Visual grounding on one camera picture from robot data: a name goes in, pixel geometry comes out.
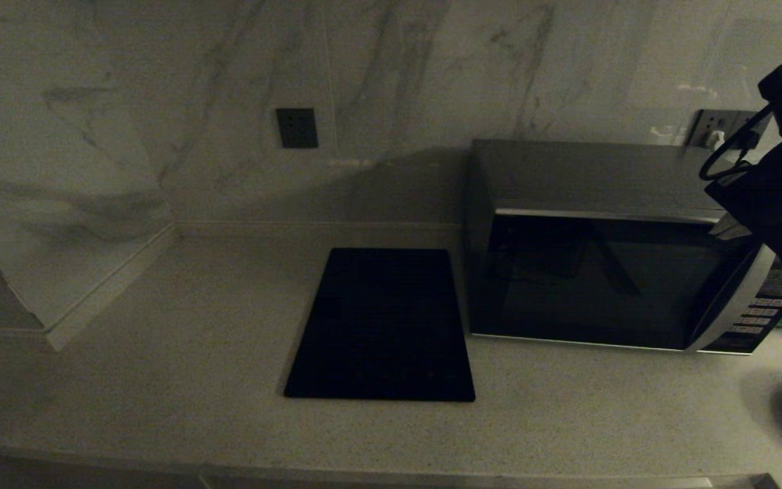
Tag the white power plug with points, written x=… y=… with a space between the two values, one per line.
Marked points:
x=713 y=140

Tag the silver black microwave oven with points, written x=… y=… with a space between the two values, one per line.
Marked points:
x=588 y=173

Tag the dark single wall socket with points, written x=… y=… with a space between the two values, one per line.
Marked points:
x=297 y=128

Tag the grey wall socket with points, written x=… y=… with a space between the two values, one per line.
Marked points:
x=709 y=121
x=745 y=117

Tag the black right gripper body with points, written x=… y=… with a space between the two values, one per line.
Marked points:
x=778 y=197

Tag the dark glass microwave door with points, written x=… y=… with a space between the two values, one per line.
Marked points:
x=588 y=285

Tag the black induction cooktop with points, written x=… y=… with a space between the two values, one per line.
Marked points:
x=381 y=326

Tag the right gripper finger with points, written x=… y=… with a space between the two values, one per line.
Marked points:
x=730 y=229

